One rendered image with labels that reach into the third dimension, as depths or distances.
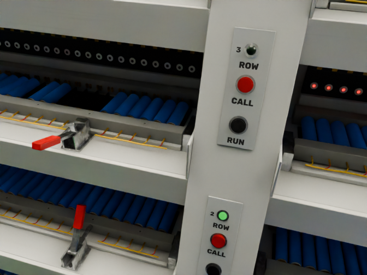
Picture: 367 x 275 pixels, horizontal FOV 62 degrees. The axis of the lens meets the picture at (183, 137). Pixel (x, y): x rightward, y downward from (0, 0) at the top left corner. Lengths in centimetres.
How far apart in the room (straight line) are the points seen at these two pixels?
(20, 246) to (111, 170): 23
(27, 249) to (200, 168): 32
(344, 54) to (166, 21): 18
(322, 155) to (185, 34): 22
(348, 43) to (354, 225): 19
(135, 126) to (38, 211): 25
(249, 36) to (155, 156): 18
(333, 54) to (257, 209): 18
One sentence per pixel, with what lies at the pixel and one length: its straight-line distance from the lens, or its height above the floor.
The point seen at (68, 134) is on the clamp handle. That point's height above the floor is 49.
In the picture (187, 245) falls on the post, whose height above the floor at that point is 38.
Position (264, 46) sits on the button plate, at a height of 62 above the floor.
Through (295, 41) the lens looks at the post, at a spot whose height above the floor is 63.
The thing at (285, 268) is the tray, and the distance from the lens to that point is 50.
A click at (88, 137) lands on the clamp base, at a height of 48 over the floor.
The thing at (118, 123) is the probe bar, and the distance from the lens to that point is 42.
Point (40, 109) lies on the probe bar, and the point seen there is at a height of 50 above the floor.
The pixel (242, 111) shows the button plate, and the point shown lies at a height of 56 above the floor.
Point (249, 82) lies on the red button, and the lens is 32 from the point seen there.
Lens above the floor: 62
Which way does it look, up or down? 17 degrees down
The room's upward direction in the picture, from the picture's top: 7 degrees clockwise
